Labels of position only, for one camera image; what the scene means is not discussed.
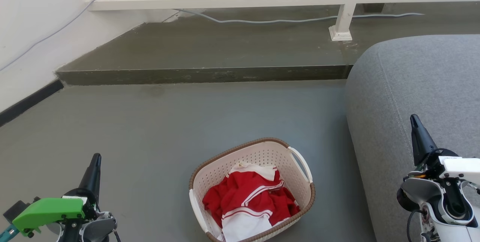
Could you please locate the teal left camera connector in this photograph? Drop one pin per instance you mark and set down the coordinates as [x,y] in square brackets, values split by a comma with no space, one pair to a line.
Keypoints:
[6,231]

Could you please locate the cream plastic laundry basket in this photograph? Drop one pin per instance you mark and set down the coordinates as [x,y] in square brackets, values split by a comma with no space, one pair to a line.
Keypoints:
[270,156]

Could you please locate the grey fabric sofa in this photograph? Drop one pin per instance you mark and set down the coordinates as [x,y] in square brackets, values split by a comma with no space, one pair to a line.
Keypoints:
[420,84]

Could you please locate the black baseboard strip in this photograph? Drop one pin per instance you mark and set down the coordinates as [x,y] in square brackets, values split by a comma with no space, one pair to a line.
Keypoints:
[26,101]

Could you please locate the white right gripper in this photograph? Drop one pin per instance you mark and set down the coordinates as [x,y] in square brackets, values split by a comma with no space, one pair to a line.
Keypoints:
[461,165]

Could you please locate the red and white garment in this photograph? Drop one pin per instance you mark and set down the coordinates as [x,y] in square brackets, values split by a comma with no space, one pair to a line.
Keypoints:
[243,193]

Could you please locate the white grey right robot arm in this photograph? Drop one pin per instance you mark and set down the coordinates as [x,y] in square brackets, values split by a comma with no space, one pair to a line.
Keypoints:
[446,212]

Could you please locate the white metal railing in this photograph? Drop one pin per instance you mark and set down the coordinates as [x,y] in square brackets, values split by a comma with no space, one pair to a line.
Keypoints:
[225,0]

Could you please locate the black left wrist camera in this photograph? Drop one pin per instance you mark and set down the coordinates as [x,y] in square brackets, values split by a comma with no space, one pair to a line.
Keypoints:
[17,209]

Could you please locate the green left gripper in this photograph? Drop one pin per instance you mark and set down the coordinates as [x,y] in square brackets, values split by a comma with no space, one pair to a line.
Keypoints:
[48,210]

